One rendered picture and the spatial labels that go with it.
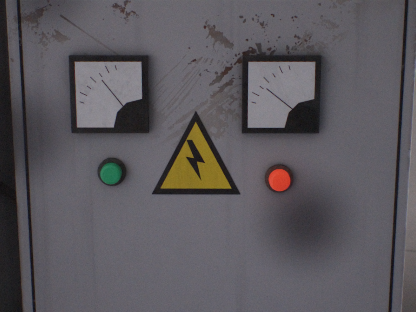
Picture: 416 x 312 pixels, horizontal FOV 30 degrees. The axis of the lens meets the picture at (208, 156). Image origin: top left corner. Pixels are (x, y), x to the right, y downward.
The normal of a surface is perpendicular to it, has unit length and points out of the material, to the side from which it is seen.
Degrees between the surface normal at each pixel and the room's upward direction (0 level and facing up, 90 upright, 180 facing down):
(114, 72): 90
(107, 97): 90
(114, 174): 90
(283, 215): 90
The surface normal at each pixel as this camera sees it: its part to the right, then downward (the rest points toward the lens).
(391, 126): 0.00, 0.22
